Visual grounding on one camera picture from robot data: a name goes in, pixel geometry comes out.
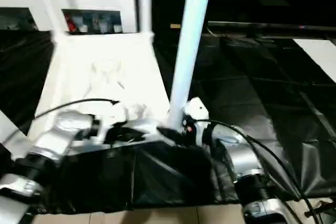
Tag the white plastic table top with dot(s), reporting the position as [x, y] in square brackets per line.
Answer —
[105, 72]

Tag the white plastic table leg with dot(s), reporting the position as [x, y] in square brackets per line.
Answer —
[10, 132]
[46, 3]
[186, 51]
[144, 1]

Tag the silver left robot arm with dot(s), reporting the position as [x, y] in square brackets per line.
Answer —
[57, 134]

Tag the black cloth mat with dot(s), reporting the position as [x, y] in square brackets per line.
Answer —
[262, 116]

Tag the small tan label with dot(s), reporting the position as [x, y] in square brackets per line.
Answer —
[175, 26]

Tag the white flat board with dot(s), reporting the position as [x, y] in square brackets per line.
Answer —
[320, 56]

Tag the black floor stand base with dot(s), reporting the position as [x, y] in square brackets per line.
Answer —
[320, 208]

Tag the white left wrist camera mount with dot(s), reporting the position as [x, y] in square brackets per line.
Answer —
[110, 119]

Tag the dark metal rail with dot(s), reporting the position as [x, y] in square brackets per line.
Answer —
[275, 26]

